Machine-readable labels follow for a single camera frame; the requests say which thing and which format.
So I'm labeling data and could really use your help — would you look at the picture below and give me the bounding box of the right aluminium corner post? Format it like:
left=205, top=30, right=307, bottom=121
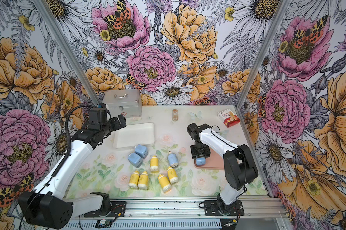
left=236, top=0, right=291, bottom=110

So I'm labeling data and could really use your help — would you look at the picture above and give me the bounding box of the white rectangular tray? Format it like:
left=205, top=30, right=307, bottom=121
left=113, top=123, right=155, bottom=149

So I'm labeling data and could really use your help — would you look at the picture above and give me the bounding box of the blue sharpener with white nozzle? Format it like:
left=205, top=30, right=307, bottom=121
left=167, top=151, right=179, bottom=168

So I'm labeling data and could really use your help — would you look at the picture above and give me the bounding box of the small glass bottle brown cap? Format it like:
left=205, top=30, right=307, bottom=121
left=172, top=109, right=179, bottom=122

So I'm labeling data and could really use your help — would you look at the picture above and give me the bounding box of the yellow sharpener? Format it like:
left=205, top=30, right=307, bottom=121
left=137, top=171, right=149, bottom=190
left=150, top=155, right=159, bottom=173
left=167, top=166, right=179, bottom=184
left=158, top=174, right=172, bottom=193
left=128, top=170, right=140, bottom=189

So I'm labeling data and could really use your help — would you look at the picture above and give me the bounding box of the yellow sharpener far left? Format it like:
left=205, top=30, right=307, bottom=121
left=128, top=170, right=140, bottom=189

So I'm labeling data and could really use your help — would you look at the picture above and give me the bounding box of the silver aluminium first aid case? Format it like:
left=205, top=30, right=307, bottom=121
left=103, top=89, right=142, bottom=118

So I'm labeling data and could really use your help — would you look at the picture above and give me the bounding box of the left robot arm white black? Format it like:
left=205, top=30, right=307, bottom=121
left=18, top=103, right=126, bottom=230

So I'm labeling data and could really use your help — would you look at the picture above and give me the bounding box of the white vented cable duct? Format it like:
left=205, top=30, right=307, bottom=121
left=63, top=218, right=222, bottom=230

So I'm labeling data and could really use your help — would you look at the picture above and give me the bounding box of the yellow sharpener lower middle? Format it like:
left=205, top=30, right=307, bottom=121
left=158, top=174, right=172, bottom=193

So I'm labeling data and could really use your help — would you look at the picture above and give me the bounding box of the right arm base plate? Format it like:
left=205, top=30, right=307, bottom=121
left=199, top=200, right=245, bottom=217

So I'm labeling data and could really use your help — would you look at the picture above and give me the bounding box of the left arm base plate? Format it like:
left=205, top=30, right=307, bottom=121
left=84, top=201, right=126, bottom=218

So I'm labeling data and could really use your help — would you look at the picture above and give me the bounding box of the red white cardboard box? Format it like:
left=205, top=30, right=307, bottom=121
left=218, top=109, right=240, bottom=128

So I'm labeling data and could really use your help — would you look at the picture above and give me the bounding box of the left aluminium corner post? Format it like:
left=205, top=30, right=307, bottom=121
left=34, top=1, right=101, bottom=106

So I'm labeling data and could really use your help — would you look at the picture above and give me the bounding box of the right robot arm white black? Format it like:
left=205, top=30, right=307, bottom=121
left=187, top=123, right=259, bottom=215

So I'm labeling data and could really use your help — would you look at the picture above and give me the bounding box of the aluminium corner post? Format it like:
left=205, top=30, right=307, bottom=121
left=236, top=0, right=291, bottom=110
left=34, top=1, right=101, bottom=106

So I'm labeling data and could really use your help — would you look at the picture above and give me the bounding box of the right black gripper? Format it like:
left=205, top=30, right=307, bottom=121
left=191, top=141, right=211, bottom=160

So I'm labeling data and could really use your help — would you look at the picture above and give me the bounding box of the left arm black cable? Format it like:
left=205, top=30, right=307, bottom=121
left=18, top=104, right=99, bottom=230

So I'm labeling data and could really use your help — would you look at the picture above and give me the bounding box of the yellow sharpener centre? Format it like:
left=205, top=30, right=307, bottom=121
left=150, top=155, right=159, bottom=173

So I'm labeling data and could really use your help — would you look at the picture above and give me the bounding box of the yellow sharpener right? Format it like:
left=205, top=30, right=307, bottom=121
left=167, top=166, right=179, bottom=184

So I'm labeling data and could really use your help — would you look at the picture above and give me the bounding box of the aluminium front rail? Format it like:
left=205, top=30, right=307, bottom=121
left=43, top=197, right=287, bottom=220

